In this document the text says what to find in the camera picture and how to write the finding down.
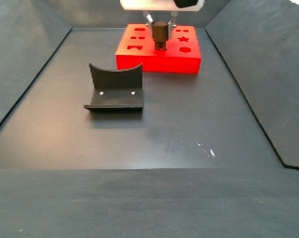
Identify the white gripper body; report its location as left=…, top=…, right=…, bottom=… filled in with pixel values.
left=120, top=0, right=204, bottom=12

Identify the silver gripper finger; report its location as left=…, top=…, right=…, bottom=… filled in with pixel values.
left=143, top=11, right=153, bottom=28
left=168, top=11, right=179, bottom=30

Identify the dark three-prong peg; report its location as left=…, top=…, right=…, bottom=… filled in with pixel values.
left=151, top=21, right=168, bottom=50

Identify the red shape-sorter block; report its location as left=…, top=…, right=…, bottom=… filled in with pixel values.
left=115, top=24, right=203, bottom=74

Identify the black curved holder stand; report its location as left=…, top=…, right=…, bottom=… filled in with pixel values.
left=84, top=64, right=144, bottom=111

